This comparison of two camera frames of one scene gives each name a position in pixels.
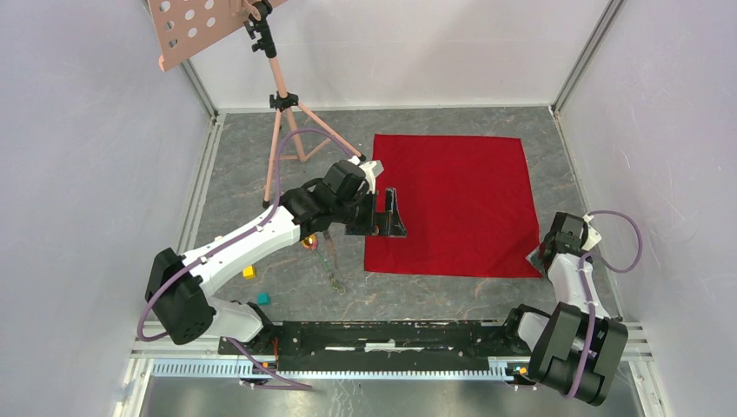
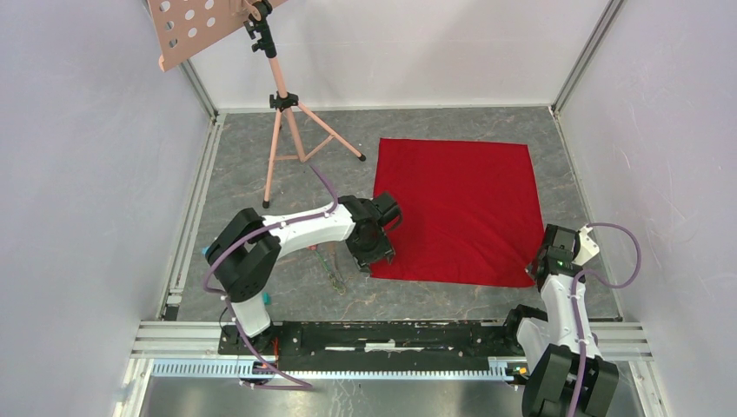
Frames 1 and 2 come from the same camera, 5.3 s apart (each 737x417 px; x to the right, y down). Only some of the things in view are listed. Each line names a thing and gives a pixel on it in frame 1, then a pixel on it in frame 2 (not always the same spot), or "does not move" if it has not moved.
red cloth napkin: (465, 203) does not move
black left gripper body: (341, 208) to (373, 248)
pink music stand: (182, 27) does not move
